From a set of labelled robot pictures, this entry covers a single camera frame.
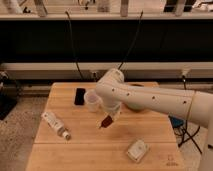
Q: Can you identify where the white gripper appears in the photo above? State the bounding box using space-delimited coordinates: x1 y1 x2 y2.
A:
102 103 121 121

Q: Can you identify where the red chili pepper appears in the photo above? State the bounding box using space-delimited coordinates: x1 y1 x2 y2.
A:
99 116 113 128

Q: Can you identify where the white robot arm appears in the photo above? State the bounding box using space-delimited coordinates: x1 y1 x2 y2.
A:
95 68 213 171

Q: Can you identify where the green ceramic bowl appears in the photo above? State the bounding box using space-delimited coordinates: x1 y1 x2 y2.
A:
123 83 148 113

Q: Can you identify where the translucent white cup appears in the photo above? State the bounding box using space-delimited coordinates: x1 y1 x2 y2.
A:
84 89 100 112

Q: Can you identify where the black smartphone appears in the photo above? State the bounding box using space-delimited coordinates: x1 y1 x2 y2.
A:
74 88 86 105

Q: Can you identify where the white rectangular box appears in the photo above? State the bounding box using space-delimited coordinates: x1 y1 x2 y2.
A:
126 139 149 163

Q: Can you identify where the white plastic bottle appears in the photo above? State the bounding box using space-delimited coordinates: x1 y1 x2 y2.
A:
42 112 71 140

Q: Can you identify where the blue connector on floor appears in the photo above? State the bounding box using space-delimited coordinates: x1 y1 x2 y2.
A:
169 116 184 128

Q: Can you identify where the wall power outlet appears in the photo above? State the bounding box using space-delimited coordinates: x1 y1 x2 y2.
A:
90 70 98 82

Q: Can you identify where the right black cable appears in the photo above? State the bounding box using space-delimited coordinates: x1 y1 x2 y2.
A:
117 10 145 71

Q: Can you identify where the left black cable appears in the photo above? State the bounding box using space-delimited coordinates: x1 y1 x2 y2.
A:
65 10 85 81

